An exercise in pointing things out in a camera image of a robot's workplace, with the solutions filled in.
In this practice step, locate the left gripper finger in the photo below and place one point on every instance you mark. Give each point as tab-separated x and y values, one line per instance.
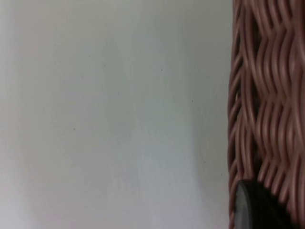
257	210

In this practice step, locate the brown wicker basket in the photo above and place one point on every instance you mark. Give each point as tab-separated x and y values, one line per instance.
269	95

